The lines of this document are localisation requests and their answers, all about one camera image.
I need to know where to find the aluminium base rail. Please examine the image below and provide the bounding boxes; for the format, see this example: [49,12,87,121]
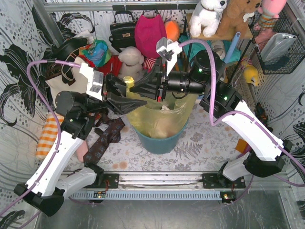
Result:
[69,172,292,202]

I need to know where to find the teal plastic trash bin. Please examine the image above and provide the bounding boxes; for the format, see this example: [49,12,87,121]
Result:
[132,118,189,155]

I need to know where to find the black leather handbag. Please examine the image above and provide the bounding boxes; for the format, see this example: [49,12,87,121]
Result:
[109,10,137,53]

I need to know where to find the black hat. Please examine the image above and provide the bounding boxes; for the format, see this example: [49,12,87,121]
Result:
[52,37,88,61]

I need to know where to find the yellow plastic trash bag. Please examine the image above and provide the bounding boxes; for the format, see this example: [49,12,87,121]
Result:
[123,76,198,127]

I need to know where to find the red garment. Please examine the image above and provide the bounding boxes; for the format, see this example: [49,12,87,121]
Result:
[85,55,122,77]

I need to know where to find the pink striped plush doll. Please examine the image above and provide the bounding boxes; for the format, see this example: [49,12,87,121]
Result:
[143,57,157,72]

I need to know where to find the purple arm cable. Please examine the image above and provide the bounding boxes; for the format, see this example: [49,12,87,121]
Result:
[178,39,305,203]
[0,59,83,224]

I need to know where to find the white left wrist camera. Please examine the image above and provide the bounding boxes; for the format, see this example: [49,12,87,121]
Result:
[79,63,104,101]

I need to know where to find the silver foil pouch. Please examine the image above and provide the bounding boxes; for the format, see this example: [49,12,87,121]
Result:
[260,33,297,62]

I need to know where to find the yellow plush duck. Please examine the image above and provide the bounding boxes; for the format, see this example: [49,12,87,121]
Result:
[241,58,259,86]

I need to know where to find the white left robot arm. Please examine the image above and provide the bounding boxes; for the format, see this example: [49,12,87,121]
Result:
[14,71,147,217]

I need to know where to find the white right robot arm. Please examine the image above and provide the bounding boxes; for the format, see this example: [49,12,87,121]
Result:
[131,50,288,187]

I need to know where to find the cream canvas tote bag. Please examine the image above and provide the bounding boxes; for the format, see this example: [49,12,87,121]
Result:
[45,56,101,113]

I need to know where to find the black metal shelf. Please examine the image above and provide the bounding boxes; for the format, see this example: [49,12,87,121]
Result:
[181,13,257,96]

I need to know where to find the crumpled white paper trash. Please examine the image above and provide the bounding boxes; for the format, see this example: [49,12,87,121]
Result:
[161,105,172,113]

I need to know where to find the black wire basket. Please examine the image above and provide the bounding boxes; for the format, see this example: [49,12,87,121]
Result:
[249,11,305,74]

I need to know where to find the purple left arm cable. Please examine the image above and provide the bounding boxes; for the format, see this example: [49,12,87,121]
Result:
[0,59,83,224]

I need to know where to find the colourful silk scarf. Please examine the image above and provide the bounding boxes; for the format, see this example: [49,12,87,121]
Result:
[79,40,112,67]

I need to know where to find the orange plush toy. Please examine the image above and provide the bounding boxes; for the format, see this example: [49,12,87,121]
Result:
[164,21,180,42]

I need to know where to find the dark floral necktie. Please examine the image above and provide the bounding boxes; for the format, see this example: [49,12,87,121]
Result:
[83,112,125,166]

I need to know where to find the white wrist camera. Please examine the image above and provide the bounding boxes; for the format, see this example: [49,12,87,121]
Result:
[156,37,183,76]
[79,63,104,101]

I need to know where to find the teal folded cloth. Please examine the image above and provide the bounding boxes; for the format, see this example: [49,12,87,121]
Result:
[179,35,241,62]

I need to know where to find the purple orange sock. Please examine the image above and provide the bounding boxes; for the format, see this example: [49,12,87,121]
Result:
[235,139,251,157]

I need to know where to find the pink plush toy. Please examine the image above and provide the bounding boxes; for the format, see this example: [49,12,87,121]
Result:
[254,0,287,29]

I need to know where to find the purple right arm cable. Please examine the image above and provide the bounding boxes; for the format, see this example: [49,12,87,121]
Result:
[178,39,305,203]

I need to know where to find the brown teddy bear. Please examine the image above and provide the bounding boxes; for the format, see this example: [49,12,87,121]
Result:
[216,0,262,39]

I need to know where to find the pink cloth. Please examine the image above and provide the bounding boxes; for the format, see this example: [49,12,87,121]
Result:
[76,141,89,163]

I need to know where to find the magenta fuzzy bag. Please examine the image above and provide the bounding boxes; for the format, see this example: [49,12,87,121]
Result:
[135,14,166,59]

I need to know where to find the white plush dog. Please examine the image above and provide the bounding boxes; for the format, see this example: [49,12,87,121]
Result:
[189,0,227,38]

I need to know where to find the orange checked towel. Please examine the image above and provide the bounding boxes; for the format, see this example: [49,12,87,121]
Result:
[36,112,58,160]

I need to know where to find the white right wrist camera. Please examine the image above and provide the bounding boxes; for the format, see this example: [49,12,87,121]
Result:
[156,37,183,76]

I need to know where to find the white plush lamb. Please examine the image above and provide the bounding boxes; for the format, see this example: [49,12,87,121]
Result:
[118,46,144,81]

